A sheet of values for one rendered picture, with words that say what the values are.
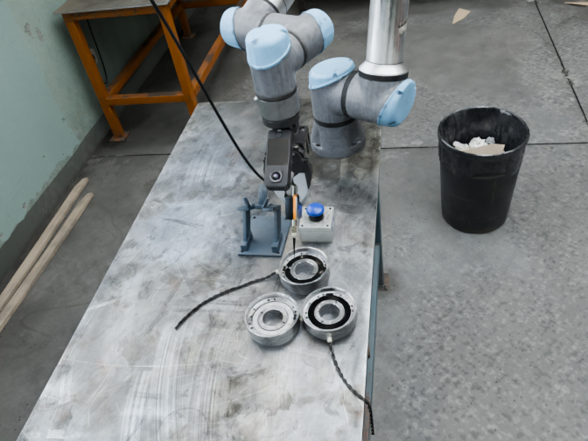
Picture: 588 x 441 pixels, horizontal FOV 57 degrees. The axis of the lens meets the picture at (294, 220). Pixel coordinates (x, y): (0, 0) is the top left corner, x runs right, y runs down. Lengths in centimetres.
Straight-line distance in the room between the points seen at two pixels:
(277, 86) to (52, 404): 71
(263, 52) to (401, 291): 140
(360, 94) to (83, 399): 87
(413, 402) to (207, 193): 96
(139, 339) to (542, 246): 169
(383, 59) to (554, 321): 121
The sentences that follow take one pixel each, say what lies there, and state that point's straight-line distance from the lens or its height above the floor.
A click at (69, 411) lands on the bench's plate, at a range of 111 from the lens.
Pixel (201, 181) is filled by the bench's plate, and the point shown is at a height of 80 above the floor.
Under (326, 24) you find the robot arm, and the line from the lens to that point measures 104.
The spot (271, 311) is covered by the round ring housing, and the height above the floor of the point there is 82.
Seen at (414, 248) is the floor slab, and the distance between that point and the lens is 230.
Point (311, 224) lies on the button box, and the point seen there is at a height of 84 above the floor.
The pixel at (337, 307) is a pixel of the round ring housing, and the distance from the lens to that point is 105.
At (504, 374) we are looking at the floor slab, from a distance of 196.
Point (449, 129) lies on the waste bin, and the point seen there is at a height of 37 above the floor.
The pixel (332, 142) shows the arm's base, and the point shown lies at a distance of 142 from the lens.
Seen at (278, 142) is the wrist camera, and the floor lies 109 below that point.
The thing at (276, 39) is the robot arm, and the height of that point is 128.
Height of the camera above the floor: 164
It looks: 42 degrees down
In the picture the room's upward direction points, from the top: 11 degrees counter-clockwise
